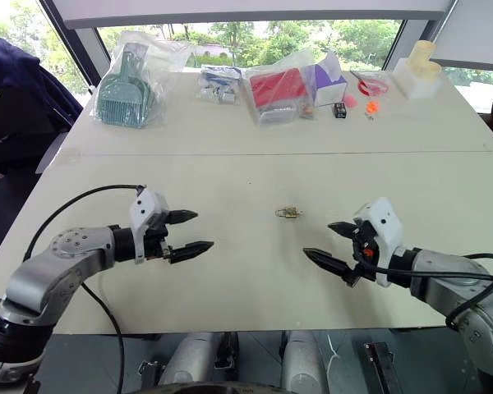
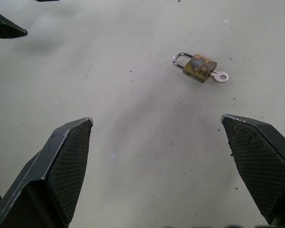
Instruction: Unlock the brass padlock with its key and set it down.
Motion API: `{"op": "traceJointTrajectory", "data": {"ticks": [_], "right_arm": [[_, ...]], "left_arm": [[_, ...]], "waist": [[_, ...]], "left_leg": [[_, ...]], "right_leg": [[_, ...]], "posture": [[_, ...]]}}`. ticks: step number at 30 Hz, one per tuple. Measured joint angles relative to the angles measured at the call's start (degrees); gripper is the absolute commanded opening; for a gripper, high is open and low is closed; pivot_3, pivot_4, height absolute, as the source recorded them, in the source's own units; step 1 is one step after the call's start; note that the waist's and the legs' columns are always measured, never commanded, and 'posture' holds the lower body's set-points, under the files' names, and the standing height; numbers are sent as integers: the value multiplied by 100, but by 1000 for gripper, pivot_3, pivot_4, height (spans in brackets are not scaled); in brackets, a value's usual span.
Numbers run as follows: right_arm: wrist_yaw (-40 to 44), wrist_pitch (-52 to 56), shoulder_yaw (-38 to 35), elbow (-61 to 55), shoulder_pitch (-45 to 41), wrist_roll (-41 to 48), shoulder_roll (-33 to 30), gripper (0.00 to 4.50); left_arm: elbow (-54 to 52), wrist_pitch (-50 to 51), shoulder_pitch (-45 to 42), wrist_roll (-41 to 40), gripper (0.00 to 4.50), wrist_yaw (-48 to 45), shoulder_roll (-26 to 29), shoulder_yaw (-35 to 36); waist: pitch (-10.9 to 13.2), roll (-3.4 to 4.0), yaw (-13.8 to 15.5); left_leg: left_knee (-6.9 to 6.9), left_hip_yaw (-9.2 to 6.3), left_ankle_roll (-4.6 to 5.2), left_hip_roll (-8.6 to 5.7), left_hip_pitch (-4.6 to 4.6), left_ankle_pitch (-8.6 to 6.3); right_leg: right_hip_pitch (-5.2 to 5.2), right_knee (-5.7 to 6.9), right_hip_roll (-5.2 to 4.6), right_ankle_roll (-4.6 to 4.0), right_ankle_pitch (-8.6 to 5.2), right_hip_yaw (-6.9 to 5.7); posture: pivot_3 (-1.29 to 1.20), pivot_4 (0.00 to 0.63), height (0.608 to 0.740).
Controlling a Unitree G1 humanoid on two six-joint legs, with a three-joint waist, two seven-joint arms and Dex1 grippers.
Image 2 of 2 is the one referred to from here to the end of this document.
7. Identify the worn brass padlock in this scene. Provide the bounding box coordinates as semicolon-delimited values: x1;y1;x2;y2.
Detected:
172;52;218;84

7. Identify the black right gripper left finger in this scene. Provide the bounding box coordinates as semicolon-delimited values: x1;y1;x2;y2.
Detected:
0;116;94;228

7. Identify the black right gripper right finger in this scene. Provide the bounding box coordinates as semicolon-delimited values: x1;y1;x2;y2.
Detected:
220;114;285;228

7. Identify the small silver key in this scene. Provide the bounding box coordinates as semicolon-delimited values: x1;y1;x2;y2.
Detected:
209;70;229;85

